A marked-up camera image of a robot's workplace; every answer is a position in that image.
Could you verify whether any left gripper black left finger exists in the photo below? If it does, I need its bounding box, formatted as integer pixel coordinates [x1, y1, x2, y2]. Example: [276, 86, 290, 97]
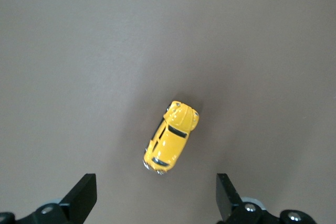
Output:
[0, 173, 98, 224]

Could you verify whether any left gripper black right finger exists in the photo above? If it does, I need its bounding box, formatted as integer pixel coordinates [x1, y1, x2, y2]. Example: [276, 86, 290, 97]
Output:
[216, 173, 319, 224]

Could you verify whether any yellow beetle toy car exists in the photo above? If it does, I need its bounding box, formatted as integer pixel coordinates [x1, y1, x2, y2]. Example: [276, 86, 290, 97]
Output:
[142, 100, 201, 176]

